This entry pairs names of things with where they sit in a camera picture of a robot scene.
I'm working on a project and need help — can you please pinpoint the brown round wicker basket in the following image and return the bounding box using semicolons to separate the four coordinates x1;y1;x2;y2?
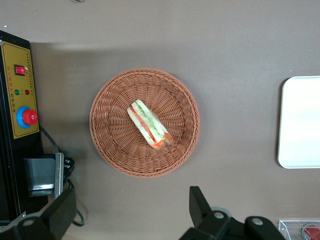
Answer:
89;67;201;179

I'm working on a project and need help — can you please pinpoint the beige plastic tray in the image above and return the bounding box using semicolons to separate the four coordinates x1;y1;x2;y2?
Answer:
277;75;320;170

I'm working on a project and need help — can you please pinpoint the black control box yellow panel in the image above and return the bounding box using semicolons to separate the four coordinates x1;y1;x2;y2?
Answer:
0;29;45;226

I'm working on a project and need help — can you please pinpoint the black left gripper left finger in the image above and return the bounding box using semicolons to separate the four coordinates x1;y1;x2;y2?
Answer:
0;184;77;240

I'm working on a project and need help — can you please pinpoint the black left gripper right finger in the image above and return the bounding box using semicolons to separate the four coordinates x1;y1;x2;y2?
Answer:
178;186;286;240

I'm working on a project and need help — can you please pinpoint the black power cable with plug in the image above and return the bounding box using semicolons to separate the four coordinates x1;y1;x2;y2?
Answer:
39;124;86;227

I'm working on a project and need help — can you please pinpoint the clear acrylic bottle rack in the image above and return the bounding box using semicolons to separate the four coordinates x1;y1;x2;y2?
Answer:
278;219;320;240

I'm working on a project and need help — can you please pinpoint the triangle sandwich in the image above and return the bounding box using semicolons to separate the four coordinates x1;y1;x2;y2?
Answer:
126;99;175;151

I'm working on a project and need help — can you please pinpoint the red rocker switch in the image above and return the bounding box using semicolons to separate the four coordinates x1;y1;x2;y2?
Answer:
13;64;28;76

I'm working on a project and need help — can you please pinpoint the red emergency stop button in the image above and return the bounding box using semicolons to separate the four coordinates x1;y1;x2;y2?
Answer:
16;106;39;130

